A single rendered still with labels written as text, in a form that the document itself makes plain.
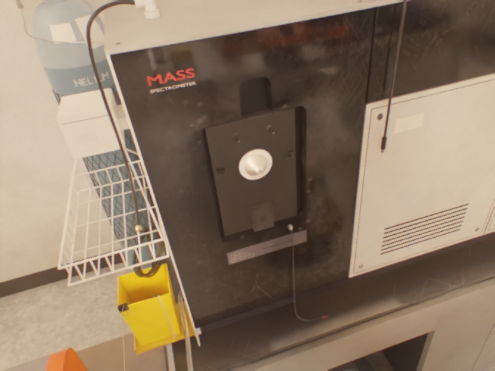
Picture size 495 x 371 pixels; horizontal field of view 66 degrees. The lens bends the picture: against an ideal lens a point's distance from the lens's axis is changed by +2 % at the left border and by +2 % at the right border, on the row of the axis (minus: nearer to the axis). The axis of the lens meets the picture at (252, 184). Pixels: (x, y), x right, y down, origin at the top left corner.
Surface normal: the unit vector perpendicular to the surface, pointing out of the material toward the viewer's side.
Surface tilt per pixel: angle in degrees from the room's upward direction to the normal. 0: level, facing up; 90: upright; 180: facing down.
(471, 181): 90
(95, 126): 90
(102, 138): 90
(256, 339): 0
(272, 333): 0
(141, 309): 93
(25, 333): 0
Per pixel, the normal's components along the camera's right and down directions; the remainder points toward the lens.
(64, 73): -0.04, 0.60
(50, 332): -0.09, -0.80
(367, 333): 0.30, 0.55
